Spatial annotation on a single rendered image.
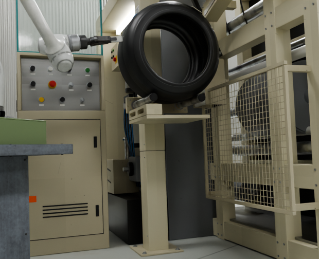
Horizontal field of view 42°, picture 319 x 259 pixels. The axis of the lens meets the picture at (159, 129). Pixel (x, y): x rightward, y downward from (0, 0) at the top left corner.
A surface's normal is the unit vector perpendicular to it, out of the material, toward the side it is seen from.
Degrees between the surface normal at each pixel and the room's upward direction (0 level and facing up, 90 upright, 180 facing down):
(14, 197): 90
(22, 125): 90
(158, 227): 90
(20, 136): 90
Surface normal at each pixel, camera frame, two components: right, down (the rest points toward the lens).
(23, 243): 0.74, -0.07
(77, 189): 0.32, -0.07
